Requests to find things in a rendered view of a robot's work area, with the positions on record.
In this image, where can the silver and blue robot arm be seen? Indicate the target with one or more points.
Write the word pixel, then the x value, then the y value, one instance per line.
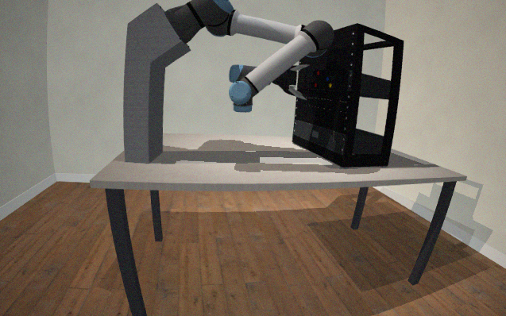
pixel 304 40

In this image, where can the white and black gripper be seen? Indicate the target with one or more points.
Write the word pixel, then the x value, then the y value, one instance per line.
pixel 289 78

